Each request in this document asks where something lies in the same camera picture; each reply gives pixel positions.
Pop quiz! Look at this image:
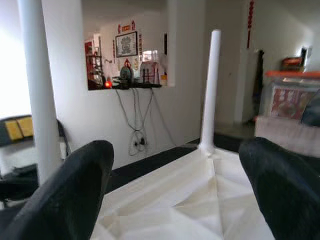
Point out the framed wall picture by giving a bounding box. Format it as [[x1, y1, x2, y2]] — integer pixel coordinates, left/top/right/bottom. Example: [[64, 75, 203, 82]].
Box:
[[114, 31, 139, 58]]

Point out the red knot wall hanging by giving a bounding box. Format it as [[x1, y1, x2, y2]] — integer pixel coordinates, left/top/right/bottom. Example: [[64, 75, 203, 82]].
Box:
[[246, 0, 256, 50]]

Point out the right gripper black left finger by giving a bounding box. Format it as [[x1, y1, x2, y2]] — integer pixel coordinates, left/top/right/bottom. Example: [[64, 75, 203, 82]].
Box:
[[0, 139, 115, 240]]

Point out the orange red item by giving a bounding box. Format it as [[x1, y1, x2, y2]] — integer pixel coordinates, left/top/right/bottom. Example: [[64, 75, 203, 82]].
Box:
[[281, 57, 305, 71]]

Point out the beige patterned low table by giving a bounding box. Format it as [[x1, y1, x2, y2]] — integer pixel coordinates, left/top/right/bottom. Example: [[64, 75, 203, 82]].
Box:
[[254, 116, 320, 156]]

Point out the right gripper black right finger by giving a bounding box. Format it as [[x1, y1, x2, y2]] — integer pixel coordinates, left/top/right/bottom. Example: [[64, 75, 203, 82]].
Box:
[[238, 136, 320, 240]]

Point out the small grey desk fan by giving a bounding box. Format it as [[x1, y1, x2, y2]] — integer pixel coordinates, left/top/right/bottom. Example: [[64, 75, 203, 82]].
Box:
[[119, 65, 135, 88]]

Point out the dark hanging broom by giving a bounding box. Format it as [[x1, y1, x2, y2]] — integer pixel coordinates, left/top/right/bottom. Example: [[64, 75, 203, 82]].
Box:
[[252, 49, 266, 124]]

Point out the yellow chair cushion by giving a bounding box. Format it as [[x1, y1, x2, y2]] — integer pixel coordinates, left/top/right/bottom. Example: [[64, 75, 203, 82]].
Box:
[[4, 116, 35, 145]]

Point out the white plastic table top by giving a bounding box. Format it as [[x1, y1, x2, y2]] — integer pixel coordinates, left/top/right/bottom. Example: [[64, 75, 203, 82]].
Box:
[[89, 147, 276, 240]]

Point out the black plug adapter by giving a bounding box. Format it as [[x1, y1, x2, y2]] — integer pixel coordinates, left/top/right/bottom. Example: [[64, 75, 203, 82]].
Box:
[[133, 137, 148, 148]]

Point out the black wall shelf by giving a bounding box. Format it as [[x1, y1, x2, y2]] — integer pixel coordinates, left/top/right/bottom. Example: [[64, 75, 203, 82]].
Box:
[[109, 83, 163, 90]]

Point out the black folding chair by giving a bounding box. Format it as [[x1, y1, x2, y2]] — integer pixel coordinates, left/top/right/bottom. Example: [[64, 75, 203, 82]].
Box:
[[0, 114, 72, 208]]

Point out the red printed box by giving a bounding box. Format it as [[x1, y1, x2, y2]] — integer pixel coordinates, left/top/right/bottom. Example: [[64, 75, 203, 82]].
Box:
[[271, 86, 316, 118]]

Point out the clear box orange lid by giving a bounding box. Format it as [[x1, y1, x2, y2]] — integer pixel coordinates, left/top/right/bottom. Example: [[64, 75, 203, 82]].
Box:
[[264, 70, 320, 121]]

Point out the grey hanging cable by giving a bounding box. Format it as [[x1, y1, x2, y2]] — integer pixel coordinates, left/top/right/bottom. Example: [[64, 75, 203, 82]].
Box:
[[114, 88, 176, 157]]

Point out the black bag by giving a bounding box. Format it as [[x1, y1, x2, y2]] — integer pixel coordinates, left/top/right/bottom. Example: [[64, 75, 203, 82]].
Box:
[[299, 89, 320, 126]]

